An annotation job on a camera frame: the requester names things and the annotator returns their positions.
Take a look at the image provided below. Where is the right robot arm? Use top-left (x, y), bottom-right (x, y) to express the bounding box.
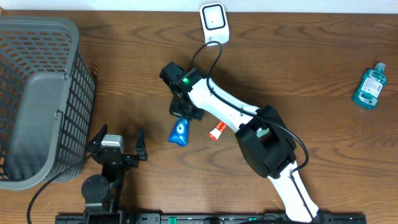
top-left (159, 62), bottom-right (319, 223)

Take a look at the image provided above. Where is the red Nescafe stick sachet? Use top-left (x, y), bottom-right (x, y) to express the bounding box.
top-left (209, 121), bottom-right (228, 141)

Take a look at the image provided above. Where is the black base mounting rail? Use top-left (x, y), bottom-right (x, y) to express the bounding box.
top-left (55, 213), bottom-right (367, 224)

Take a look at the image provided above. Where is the blue mouthwash bottle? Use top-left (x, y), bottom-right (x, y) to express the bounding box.
top-left (352, 62), bottom-right (387, 110)

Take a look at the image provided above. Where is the white barcode scanner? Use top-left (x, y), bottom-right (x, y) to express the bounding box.
top-left (199, 2), bottom-right (230, 46)

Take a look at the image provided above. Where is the blue Oreo cookie pack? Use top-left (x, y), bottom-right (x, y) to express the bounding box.
top-left (168, 118), bottom-right (190, 146)

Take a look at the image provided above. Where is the grey plastic mesh basket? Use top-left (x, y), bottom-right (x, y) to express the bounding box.
top-left (1, 16), bottom-right (95, 190)

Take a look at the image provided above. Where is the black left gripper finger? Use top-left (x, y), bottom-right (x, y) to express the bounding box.
top-left (86, 124), bottom-right (108, 153)
top-left (135, 127), bottom-right (148, 161)

